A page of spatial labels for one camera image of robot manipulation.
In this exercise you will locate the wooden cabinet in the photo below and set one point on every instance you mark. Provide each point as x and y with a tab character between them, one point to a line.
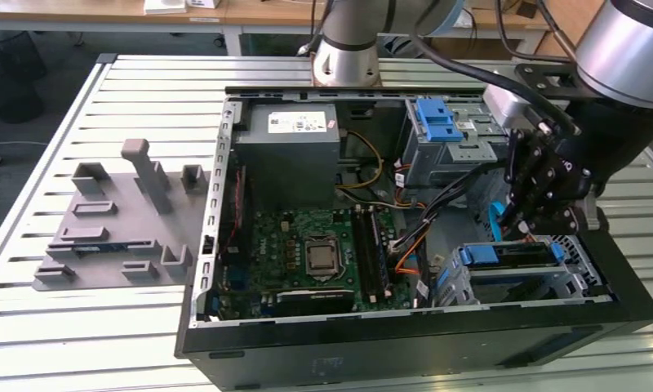
588	12

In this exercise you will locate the grey power supply unit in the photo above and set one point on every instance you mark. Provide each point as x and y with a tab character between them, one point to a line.
288	171

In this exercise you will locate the grey drive cage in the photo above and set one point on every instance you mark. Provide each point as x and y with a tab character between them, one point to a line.
440	159

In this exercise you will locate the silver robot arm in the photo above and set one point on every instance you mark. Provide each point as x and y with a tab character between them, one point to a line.
625	61

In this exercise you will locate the green RAM stick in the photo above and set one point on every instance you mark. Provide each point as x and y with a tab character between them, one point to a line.
97	247

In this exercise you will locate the silver CPU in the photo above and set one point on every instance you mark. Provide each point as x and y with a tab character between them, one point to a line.
321	258

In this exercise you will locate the hard disk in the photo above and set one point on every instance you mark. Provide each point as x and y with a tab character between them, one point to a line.
481	255

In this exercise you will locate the CPU socket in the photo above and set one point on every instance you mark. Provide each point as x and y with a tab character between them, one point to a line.
321	241

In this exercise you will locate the green motherboard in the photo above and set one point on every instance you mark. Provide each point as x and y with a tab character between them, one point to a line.
272	232

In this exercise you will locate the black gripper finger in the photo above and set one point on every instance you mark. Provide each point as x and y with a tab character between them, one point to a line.
531	163
555	216

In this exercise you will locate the black PC case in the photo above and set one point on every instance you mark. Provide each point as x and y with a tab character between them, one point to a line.
413	355

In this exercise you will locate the wooden desk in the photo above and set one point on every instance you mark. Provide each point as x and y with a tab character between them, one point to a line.
87	12

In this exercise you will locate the black graphics card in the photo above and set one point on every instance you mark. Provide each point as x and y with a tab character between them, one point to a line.
316	300

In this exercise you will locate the black RAM stick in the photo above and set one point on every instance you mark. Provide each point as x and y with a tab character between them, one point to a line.
365	253
381	261

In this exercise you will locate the blue drive latch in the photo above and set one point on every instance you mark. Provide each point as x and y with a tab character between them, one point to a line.
432	118

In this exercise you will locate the grey parts rack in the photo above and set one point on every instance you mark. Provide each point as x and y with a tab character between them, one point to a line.
120	228

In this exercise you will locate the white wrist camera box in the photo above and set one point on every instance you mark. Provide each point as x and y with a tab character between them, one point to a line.
503	107

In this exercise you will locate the metal disk bay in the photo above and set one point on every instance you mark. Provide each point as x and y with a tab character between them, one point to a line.
523	273

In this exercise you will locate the black bin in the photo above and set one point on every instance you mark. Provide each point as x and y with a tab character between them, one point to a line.
11	81

